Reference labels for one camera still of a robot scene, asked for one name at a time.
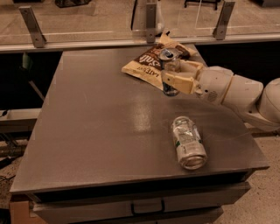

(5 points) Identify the silver green soda can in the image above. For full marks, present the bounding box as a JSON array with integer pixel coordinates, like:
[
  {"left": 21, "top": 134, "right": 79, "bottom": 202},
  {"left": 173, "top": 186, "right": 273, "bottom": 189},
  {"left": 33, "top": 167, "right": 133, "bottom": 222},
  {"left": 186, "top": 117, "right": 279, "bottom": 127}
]
[{"left": 171, "top": 116, "right": 207, "bottom": 170}]

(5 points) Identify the metal bracket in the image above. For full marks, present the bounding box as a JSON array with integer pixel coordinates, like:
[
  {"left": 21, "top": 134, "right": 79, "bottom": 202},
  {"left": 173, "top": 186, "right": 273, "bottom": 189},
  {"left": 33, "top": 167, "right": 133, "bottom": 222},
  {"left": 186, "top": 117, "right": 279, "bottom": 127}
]
[
  {"left": 213, "top": 0, "right": 235, "bottom": 40},
  {"left": 146, "top": 0, "right": 157, "bottom": 44},
  {"left": 19, "top": 6, "right": 46, "bottom": 48}
]

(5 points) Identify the middle metal bracket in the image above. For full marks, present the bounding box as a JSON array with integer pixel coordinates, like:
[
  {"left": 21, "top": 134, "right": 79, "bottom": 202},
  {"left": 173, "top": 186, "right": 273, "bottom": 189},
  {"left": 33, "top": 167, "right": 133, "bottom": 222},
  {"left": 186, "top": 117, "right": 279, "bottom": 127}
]
[{"left": 146, "top": 0, "right": 157, "bottom": 44}]

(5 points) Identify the right metal bracket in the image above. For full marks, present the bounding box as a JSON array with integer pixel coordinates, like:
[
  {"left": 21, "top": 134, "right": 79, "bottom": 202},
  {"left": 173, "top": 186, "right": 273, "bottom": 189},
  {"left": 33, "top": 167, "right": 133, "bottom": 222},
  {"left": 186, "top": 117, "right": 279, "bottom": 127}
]
[{"left": 213, "top": 0, "right": 235, "bottom": 40}]

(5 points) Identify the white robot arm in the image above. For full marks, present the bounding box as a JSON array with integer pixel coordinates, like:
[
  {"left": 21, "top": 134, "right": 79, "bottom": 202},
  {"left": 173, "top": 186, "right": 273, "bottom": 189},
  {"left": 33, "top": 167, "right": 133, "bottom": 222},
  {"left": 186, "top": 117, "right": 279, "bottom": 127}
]
[{"left": 162, "top": 59, "right": 280, "bottom": 131}]

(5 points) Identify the sea salt chips bag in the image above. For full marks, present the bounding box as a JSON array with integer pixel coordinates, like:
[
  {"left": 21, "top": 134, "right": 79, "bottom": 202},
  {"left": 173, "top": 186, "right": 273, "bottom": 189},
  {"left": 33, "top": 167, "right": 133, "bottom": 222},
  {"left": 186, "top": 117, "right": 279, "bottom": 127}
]
[{"left": 122, "top": 34, "right": 196, "bottom": 90}]

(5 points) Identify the left metal bracket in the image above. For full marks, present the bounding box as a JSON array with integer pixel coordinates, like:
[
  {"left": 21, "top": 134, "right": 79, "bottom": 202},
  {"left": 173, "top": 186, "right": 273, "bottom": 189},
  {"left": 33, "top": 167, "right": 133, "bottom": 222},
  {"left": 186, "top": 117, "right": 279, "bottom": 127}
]
[{"left": 19, "top": 6, "right": 46, "bottom": 48}]

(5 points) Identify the glass barrier panel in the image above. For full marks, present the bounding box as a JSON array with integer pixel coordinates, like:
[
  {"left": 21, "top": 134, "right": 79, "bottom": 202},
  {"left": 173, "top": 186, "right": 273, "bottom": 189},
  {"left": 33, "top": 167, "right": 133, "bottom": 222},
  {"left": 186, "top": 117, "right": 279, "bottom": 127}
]
[{"left": 0, "top": 0, "right": 280, "bottom": 45}]

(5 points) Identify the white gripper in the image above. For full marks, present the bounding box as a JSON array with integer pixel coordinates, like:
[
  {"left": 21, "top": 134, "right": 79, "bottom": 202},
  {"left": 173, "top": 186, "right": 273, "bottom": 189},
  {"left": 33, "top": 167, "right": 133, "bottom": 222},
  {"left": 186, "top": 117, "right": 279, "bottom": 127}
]
[{"left": 172, "top": 59, "right": 234, "bottom": 105}]

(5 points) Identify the silver blue redbull can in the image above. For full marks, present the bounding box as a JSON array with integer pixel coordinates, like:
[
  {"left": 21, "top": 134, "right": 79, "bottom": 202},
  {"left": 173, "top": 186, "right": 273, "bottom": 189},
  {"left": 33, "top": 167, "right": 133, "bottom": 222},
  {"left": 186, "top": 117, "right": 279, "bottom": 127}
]
[{"left": 158, "top": 48, "right": 180, "bottom": 96}]

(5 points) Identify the grey drawer with handle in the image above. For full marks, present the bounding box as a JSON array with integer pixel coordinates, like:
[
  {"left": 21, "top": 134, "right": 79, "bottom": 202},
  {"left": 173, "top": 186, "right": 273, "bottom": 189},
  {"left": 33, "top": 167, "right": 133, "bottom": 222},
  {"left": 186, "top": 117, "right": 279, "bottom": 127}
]
[{"left": 33, "top": 182, "right": 250, "bottom": 224}]

